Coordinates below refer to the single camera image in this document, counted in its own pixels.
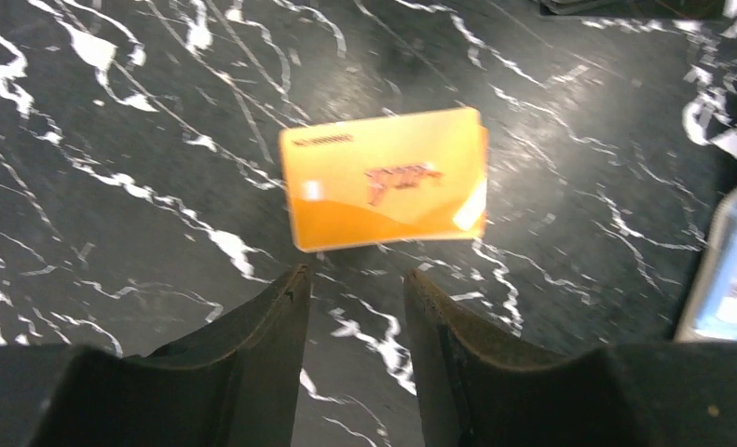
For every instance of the grey blue card holder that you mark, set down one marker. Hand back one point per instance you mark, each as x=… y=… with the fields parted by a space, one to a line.
x=710 y=313

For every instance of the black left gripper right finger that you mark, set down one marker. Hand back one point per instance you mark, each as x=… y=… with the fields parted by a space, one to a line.
x=478 y=385

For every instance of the orange credit card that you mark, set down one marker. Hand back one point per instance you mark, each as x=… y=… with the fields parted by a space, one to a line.
x=419 y=176

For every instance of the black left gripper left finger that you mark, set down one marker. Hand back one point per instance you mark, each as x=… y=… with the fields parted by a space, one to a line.
x=232 y=382

